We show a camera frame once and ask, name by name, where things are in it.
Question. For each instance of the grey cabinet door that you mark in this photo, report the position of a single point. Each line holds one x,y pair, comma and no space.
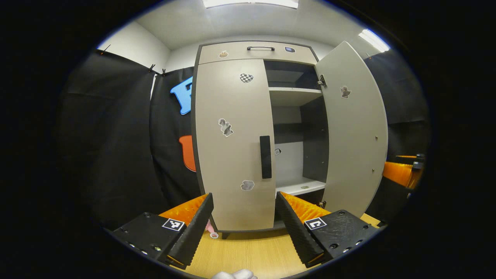
356,135
232,155

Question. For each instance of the grey double-door shoe cabinet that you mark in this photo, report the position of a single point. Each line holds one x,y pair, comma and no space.
271,57

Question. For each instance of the long ceiling light panel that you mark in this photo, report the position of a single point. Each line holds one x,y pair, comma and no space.
252,3

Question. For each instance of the black backdrop cloth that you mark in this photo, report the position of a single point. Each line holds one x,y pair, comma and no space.
116,135
407,97

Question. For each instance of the grey cabinet shelf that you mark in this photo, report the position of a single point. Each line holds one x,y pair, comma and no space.
290,95
298,186

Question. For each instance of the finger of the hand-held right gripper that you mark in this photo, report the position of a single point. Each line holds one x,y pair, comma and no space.
418,161
397,173

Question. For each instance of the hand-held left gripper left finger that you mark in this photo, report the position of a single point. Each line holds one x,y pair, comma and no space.
193,236

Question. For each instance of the small ceiling light panel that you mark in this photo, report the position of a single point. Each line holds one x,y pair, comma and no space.
374,40

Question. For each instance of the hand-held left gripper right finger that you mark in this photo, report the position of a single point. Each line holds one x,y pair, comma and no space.
298,236

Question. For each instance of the pink and green small item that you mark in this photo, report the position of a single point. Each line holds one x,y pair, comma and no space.
212,230

